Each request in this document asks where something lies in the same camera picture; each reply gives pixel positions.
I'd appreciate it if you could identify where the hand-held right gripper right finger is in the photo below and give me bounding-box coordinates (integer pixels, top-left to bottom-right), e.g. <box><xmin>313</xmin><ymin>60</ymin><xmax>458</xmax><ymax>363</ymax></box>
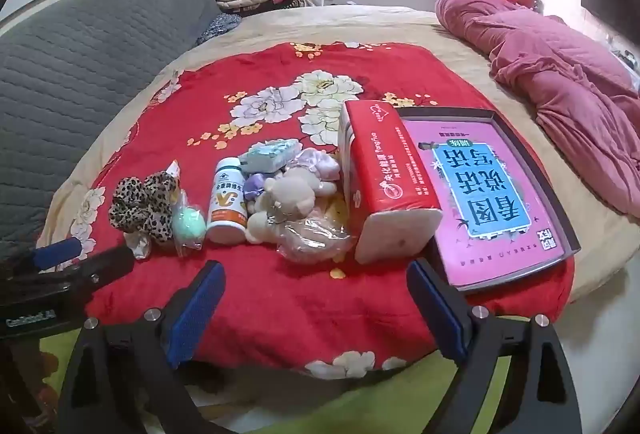
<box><xmin>406</xmin><ymin>256</ymin><xmax>583</xmax><ymax>434</ymax></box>

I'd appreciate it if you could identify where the red tissue pack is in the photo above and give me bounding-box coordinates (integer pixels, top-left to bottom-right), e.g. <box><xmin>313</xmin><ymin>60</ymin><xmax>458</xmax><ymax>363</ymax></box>
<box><xmin>337</xmin><ymin>100</ymin><xmax>444</xmax><ymax>265</ymax></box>

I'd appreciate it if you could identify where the pink and blue book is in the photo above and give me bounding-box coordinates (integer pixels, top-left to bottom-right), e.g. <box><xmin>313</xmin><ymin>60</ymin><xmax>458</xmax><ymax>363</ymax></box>
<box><xmin>402</xmin><ymin>120</ymin><xmax>566</xmax><ymax>287</ymax></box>

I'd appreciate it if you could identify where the leopard print scrunchie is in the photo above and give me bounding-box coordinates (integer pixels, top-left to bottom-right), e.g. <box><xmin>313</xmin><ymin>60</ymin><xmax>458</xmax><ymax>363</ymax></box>
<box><xmin>107</xmin><ymin>171</ymin><xmax>181</xmax><ymax>245</ymax></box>

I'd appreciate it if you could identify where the small white orange packet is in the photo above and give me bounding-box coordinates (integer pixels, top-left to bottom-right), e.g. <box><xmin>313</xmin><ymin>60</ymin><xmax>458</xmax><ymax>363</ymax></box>
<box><xmin>165</xmin><ymin>160</ymin><xmax>184</xmax><ymax>205</ymax></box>

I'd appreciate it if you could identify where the dark patterned cloth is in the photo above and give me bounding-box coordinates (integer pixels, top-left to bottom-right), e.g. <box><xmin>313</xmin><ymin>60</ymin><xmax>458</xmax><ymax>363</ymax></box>
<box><xmin>195</xmin><ymin>12</ymin><xmax>243</xmax><ymax>45</ymax></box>

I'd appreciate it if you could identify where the beige bed sheet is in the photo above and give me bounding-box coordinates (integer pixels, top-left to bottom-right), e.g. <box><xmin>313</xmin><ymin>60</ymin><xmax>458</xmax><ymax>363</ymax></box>
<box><xmin>37</xmin><ymin>4</ymin><xmax>640</xmax><ymax>309</ymax></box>

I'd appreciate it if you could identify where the purple scrunchie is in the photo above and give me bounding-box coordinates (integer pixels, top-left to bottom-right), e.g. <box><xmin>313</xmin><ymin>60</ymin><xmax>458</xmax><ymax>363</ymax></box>
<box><xmin>245</xmin><ymin>171</ymin><xmax>281</xmax><ymax>205</ymax></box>

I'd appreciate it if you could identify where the white orange label bottle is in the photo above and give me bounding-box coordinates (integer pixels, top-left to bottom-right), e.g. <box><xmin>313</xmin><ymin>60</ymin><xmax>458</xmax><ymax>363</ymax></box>
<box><xmin>206</xmin><ymin>157</ymin><xmax>249</xmax><ymax>243</ymax></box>

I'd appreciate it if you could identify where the red floral blanket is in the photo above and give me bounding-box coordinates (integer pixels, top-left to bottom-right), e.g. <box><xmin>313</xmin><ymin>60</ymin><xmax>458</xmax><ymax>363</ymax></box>
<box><xmin>67</xmin><ymin>41</ymin><xmax>576</xmax><ymax>377</ymax></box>

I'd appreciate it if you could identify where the pocket tissue pack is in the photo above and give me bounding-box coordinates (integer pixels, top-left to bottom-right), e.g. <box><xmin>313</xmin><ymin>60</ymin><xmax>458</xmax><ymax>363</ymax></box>
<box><xmin>239</xmin><ymin>139</ymin><xmax>301</xmax><ymax>173</ymax></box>

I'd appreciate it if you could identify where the green makeup sponge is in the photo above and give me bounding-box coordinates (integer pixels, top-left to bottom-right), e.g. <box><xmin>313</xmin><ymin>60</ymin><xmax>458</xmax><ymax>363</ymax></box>
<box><xmin>170</xmin><ymin>193</ymin><xmax>208</xmax><ymax>257</ymax></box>

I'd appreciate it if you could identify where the grey quilted headboard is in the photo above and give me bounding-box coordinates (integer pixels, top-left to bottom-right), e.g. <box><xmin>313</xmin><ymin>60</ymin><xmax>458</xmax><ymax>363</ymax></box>
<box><xmin>0</xmin><ymin>0</ymin><xmax>223</xmax><ymax>265</ymax></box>

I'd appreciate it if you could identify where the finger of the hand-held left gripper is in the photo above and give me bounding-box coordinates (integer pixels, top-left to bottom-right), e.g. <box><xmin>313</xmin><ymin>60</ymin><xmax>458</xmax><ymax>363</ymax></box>
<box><xmin>60</xmin><ymin>244</ymin><xmax>136</xmax><ymax>289</ymax></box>
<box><xmin>31</xmin><ymin>238</ymin><xmax>84</xmax><ymax>271</ymax></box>

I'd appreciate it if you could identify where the green cloth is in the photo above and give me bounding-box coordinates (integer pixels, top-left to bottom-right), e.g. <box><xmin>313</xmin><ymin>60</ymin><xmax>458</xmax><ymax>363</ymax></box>
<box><xmin>37</xmin><ymin>329</ymin><xmax>471</xmax><ymax>434</ymax></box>

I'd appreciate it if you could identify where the pink quilt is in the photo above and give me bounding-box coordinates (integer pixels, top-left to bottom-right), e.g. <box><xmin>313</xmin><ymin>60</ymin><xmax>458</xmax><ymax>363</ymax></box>
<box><xmin>434</xmin><ymin>0</ymin><xmax>640</xmax><ymax>221</ymax></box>

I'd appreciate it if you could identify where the beige plush bear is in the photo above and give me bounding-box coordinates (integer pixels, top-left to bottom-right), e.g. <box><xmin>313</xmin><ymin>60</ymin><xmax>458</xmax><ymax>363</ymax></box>
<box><xmin>245</xmin><ymin>174</ymin><xmax>338</xmax><ymax>245</ymax></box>

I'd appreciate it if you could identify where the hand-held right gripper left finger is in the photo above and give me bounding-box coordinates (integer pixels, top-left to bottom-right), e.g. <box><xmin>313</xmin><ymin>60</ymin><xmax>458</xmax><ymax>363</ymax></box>
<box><xmin>60</xmin><ymin>259</ymin><xmax>226</xmax><ymax>434</ymax></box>

